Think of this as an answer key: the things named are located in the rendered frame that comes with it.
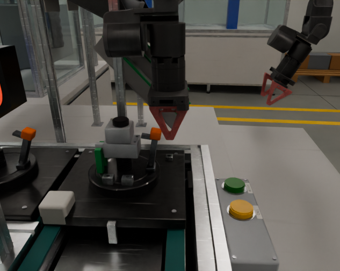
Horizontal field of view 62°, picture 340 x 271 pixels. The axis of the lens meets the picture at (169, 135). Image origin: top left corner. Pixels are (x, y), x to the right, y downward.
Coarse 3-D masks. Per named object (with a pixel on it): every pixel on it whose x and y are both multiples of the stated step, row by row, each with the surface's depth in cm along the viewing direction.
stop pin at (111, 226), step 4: (108, 220) 46; (112, 220) 46; (116, 220) 46; (108, 224) 45; (112, 224) 45; (116, 224) 46; (108, 228) 45; (112, 228) 45; (116, 228) 46; (108, 232) 46; (112, 232) 46; (116, 232) 46; (108, 236) 46; (112, 236) 46; (116, 236) 46; (108, 240) 46; (112, 240) 46; (116, 240) 46
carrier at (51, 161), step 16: (0, 160) 56; (16, 160) 59; (32, 160) 59; (48, 160) 63; (64, 160) 63; (0, 176) 53; (16, 176) 53; (32, 176) 57; (48, 176) 57; (64, 176) 60; (0, 192) 52; (16, 192) 52; (32, 192) 52; (16, 208) 48; (32, 208) 48
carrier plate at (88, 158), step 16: (80, 160) 63; (160, 160) 63; (176, 160) 63; (80, 176) 57; (160, 176) 57; (176, 176) 57; (80, 192) 52; (160, 192) 52; (176, 192) 52; (80, 208) 48; (96, 208) 48; (112, 208) 48; (128, 208) 48; (144, 208) 48; (160, 208) 48; (176, 208) 48; (48, 224) 47; (80, 224) 47; (96, 224) 47; (128, 224) 46; (144, 224) 46; (160, 224) 46; (176, 224) 46
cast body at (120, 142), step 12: (120, 120) 51; (132, 120) 53; (108, 132) 50; (120, 132) 50; (132, 132) 53; (96, 144) 53; (108, 144) 51; (120, 144) 51; (132, 144) 51; (108, 156) 52; (120, 156) 52; (132, 156) 52
